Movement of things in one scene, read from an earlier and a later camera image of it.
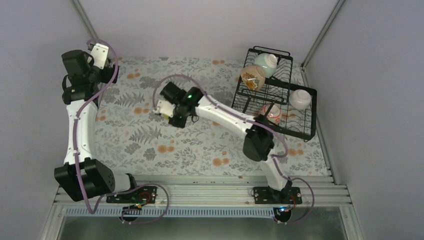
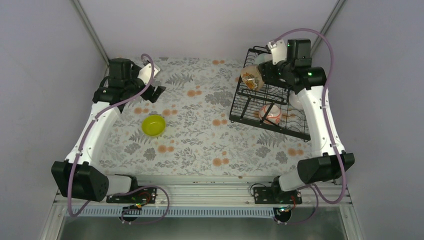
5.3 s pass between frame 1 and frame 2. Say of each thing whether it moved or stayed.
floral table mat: stayed
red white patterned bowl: stayed
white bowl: stayed
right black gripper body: moved
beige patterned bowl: stayed
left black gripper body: moved
